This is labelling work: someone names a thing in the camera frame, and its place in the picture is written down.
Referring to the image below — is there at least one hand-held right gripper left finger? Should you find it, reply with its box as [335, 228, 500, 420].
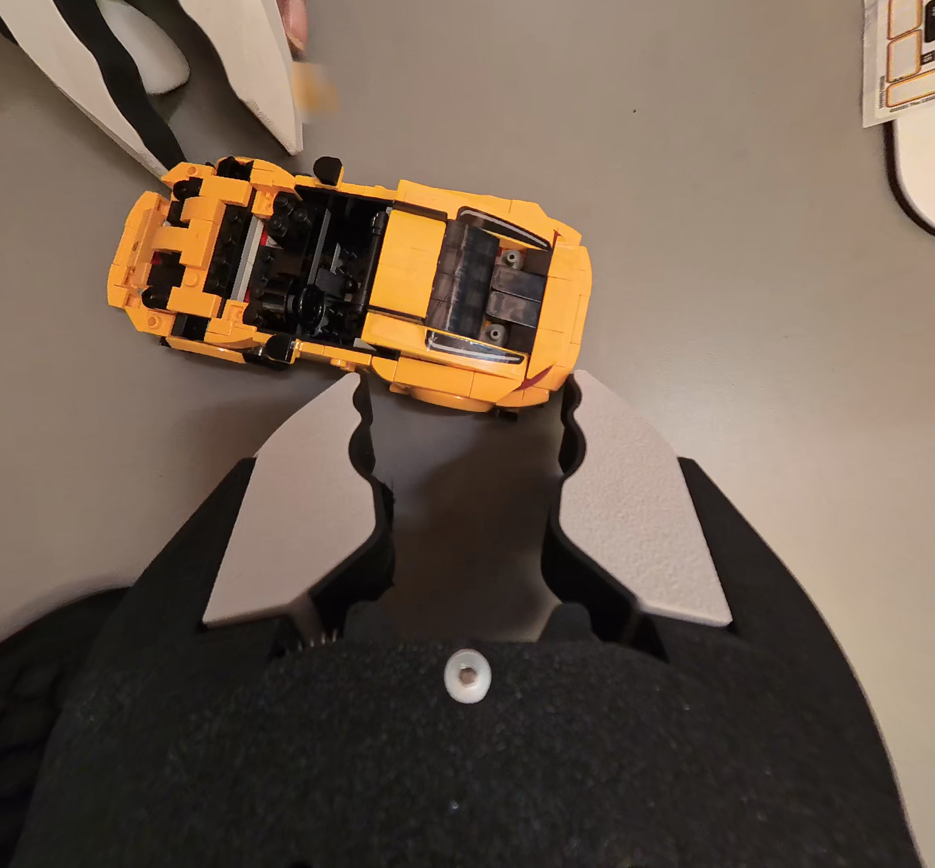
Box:
[202, 371, 399, 647]

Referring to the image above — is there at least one orange lego car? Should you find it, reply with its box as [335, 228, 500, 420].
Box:
[106, 154, 595, 420]

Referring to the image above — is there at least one lego sticker sheet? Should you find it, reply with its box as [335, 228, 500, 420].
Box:
[862, 0, 935, 128]

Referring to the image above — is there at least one white wooden book stand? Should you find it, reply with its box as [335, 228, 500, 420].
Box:
[873, 0, 935, 238]

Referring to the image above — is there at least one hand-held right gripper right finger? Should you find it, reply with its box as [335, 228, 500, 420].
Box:
[541, 370, 733, 644]

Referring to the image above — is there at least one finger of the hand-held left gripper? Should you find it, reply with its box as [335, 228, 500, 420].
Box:
[150, 0, 305, 157]
[0, 0, 188, 179]

